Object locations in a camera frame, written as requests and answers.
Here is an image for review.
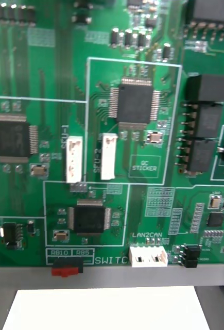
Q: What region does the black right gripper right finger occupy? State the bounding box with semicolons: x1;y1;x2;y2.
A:
194;285;224;330

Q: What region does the milky plastic box with lid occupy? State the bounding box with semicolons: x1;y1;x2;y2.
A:
2;285;211;330

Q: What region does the green circuit board in grey frame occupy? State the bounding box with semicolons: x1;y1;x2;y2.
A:
0;0;224;291

